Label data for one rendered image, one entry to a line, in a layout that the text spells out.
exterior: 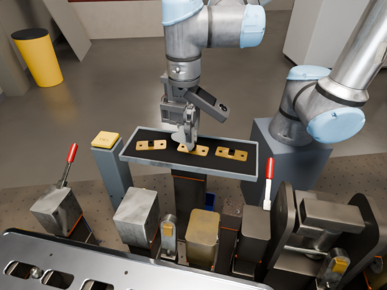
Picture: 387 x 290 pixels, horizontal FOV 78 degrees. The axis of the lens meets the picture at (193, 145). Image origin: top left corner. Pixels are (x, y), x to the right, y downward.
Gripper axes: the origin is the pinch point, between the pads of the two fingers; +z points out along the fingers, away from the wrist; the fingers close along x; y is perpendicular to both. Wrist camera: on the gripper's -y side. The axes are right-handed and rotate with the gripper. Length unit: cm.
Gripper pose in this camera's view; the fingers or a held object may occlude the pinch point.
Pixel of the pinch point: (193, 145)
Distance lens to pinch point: 65.3
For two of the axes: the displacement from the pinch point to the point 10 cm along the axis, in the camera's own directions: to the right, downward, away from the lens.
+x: -2.8, 6.3, -7.3
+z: 0.0, 7.6, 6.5
